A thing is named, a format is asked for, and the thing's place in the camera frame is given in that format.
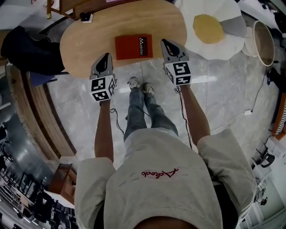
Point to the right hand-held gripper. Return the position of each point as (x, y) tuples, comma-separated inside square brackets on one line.
[(178, 72)]

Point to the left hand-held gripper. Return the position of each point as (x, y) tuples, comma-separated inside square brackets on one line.
[(102, 87)]

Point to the red book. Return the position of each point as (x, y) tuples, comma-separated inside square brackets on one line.
[(131, 47)]

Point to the white round chair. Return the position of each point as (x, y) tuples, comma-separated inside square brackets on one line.
[(210, 29)]

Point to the person's right forearm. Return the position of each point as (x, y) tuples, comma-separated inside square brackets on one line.
[(194, 116)]

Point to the person's left forearm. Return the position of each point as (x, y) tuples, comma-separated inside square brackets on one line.
[(103, 129)]

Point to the oval wooden table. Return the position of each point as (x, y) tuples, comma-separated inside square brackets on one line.
[(89, 44)]

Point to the person's left sneaker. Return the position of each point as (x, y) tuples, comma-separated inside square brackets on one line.
[(134, 82)]

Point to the person's sneaker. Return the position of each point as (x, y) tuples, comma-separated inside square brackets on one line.
[(134, 82), (149, 88)]

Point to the person's right sneaker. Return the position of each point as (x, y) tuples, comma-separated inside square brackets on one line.
[(149, 88)]

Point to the blue chair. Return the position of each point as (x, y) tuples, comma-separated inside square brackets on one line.
[(42, 79)]

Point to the person's blue jeans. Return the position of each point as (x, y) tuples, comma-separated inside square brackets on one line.
[(145, 111)]

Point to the wooden trolley cart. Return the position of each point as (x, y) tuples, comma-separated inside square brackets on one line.
[(64, 6)]

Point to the black jacket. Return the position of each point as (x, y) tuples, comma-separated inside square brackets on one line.
[(29, 51)]

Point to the wooden platform step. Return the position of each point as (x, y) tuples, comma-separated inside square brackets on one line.
[(40, 111)]

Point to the white power strip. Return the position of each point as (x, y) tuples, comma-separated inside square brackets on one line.
[(248, 113)]

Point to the brown cabinet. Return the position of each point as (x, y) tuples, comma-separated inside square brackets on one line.
[(64, 183)]

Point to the orange striped bench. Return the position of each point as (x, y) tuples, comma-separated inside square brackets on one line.
[(280, 116)]

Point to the person's beige t-shirt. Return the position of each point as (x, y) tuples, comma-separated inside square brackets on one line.
[(156, 190)]

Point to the black chair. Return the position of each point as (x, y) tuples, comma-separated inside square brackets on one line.
[(266, 157)]

